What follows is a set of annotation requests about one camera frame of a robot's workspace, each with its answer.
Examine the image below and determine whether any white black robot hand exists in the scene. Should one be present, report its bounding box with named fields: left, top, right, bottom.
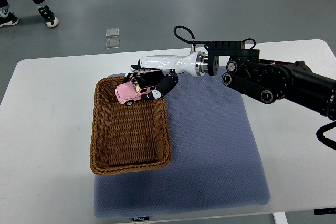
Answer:
left=123, top=51, right=218, bottom=100

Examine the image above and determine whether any pink toy car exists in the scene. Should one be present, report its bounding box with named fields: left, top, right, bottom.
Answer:
left=115, top=76, right=157, bottom=106

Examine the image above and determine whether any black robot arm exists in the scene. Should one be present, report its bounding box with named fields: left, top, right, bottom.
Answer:
left=204, top=41, right=335, bottom=120

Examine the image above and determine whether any brown wicker basket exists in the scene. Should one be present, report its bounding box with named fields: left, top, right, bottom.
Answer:
left=90, top=77, right=172, bottom=176

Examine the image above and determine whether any lower floor socket plate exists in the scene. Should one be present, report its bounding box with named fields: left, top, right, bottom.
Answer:
left=106, top=38, right=120, bottom=49

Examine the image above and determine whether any floor socket plate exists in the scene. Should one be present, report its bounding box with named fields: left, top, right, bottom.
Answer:
left=106, top=38, right=120, bottom=49
left=106, top=28, right=119, bottom=38

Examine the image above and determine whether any upper floor socket plate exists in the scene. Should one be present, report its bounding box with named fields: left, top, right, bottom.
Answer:
left=106, top=28, right=119, bottom=38

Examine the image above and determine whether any blue-grey mat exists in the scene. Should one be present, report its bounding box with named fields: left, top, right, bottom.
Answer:
left=94, top=73, right=270, bottom=218

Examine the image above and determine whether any person in dark trousers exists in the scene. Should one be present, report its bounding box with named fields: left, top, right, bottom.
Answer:
left=1, top=0, right=59, bottom=29

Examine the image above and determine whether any white table leg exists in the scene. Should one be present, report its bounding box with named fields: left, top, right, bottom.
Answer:
left=272, top=212, right=288, bottom=224

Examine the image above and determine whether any black table control panel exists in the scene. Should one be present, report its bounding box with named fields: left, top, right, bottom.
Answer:
left=314, top=207, right=336, bottom=215

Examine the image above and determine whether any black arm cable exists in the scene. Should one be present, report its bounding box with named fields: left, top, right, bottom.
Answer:
left=173, top=25, right=257, bottom=54

